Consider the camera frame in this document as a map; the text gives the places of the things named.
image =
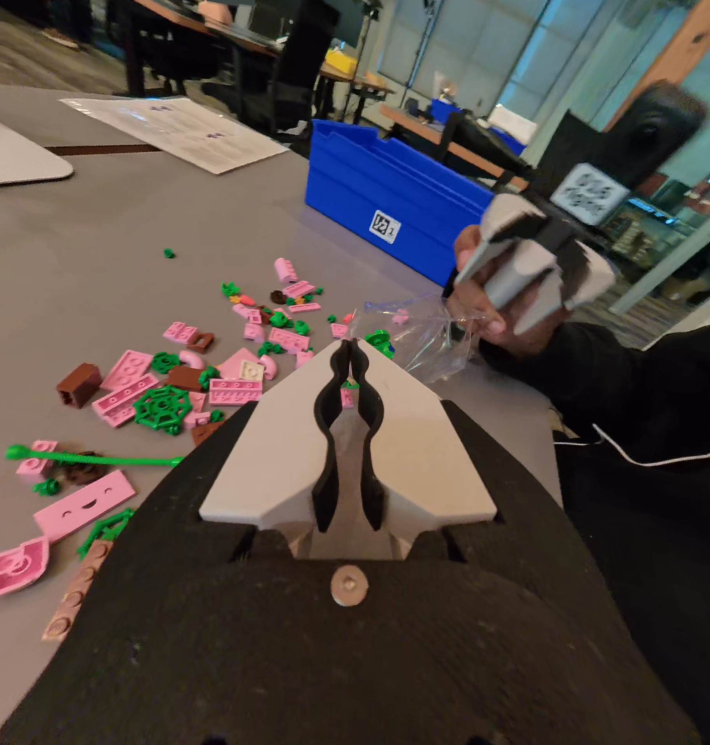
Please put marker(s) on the person's right forearm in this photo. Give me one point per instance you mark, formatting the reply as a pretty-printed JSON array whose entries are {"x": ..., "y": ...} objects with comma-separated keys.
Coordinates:
[{"x": 622, "y": 378}]

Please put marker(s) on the wooden post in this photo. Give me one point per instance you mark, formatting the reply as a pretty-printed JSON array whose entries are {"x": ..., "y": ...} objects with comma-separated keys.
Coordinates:
[{"x": 669, "y": 52}]

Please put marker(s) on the pile of small toy bricks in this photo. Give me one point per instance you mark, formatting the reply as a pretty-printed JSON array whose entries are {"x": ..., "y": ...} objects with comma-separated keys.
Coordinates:
[{"x": 127, "y": 384}]

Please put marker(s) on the person's right hand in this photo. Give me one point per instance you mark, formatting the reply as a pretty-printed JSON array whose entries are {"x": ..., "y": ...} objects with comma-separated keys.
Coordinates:
[{"x": 506, "y": 337}]

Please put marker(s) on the printed instruction sheet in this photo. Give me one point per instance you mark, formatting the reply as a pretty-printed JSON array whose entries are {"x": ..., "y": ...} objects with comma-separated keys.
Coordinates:
[{"x": 174, "y": 131}]

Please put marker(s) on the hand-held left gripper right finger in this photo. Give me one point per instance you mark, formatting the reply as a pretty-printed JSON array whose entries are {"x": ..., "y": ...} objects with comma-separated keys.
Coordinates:
[{"x": 436, "y": 465}]

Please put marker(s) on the brown studded plate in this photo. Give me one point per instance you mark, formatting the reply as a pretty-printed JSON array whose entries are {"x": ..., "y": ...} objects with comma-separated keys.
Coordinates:
[{"x": 75, "y": 593}]

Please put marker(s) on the wooden office desk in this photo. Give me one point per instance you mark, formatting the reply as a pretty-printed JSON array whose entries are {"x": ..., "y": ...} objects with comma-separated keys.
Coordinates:
[{"x": 250, "y": 41}]

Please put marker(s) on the person's black clothed body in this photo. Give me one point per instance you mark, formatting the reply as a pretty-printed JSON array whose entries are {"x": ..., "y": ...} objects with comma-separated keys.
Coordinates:
[{"x": 652, "y": 582}]

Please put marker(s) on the white board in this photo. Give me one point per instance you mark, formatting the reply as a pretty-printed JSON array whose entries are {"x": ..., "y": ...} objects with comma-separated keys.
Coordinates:
[{"x": 17, "y": 157}]

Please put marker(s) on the clear bag of bricks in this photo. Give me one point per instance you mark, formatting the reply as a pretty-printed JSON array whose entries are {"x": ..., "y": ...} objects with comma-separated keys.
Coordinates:
[{"x": 424, "y": 337}]

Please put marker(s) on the blue storage bin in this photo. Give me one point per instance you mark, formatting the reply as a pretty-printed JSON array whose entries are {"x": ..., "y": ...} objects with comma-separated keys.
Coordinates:
[
  {"x": 360, "y": 174},
  {"x": 445, "y": 109}
]

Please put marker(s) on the green ribbed rod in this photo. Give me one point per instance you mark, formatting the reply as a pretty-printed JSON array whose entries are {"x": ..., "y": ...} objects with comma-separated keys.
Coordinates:
[{"x": 98, "y": 460}]

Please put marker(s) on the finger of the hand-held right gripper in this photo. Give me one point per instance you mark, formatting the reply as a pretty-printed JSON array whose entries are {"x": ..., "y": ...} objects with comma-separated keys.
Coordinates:
[
  {"x": 500, "y": 221},
  {"x": 529, "y": 268}
]

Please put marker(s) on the white square plate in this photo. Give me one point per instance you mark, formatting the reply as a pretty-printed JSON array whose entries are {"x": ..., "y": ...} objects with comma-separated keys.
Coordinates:
[{"x": 251, "y": 370}]

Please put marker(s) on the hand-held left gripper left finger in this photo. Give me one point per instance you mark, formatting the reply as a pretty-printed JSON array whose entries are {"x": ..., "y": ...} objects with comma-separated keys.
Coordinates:
[{"x": 256, "y": 465}]

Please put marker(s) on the green web piece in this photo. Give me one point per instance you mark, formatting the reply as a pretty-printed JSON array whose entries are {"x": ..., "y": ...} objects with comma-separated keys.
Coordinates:
[
  {"x": 107, "y": 529},
  {"x": 162, "y": 407}
]

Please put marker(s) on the brown square brick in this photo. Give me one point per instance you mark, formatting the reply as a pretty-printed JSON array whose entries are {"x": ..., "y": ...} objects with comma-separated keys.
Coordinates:
[{"x": 78, "y": 385}]

